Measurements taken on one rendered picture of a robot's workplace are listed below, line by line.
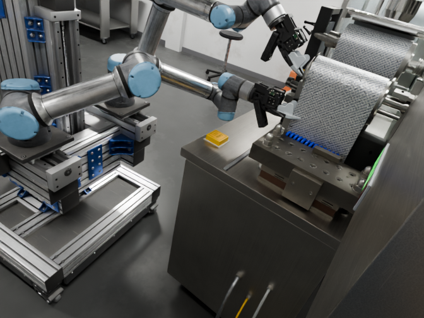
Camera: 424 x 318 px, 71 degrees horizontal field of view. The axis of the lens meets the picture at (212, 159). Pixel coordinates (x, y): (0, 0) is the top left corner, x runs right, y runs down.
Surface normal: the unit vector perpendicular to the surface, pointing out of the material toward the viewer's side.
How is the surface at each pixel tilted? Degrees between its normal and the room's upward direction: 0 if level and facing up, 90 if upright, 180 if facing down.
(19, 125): 93
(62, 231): 0
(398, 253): 90
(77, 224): 0
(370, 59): 92
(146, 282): 0
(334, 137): 90
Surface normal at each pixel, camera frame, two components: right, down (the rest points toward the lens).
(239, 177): 0.18, -0.81
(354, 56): -0.59, 0.40
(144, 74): 0.48, 0.54
